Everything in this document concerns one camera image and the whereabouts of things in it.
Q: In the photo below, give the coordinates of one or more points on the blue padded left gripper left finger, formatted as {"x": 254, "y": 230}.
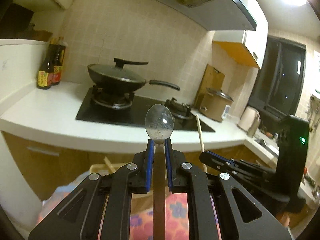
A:
{"x": 100, "y": 206}

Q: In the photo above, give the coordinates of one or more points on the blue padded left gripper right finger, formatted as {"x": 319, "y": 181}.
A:
{"x": 219, "y": 207}

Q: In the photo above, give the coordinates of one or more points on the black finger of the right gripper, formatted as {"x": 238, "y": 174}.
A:
{"x": 220, "y": 162}

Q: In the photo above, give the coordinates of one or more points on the clear spoon brown handle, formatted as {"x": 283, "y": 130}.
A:
{"x": 159, "y": 126}

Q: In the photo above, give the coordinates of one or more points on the wooden chopstick pair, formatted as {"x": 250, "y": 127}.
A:
{"x": 109, "y": 165}

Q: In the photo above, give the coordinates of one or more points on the person hand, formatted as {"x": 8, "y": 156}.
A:
{"x": 284, "y": 219}

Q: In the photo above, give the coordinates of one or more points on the tan plastic utensil basket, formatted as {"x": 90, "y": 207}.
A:
{"x": 105, "y": 168}

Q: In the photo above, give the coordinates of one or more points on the floral tablecloth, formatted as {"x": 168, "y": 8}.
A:
{"x": 141, "y": 220}

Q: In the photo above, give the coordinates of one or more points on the brown rice cooker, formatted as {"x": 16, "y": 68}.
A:
{"x": 215, "y": 104}

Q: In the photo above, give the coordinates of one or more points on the wooden cutting board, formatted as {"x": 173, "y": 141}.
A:
{"x": 212, "y": 78}

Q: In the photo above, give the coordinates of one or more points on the black gas stove top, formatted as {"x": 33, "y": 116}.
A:
{"x": 133, "y": 116}

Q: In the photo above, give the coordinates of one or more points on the black wok with lid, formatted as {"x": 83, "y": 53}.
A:
{"x": 117, "y": 79}

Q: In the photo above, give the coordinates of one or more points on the dark soy sauce bottle front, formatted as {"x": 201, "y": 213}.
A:
{"x": 46, "y": 71}

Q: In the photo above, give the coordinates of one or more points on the dark sauce bottle red label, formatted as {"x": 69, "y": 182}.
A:
{"x": 58, "y": 59}

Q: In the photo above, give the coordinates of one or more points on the wooden cabinet door with handle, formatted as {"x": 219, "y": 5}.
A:
{"x": 46, "y": 167}

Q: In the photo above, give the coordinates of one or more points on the white upper wall cabinet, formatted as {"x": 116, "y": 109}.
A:
{"x": 246, "y": 47}

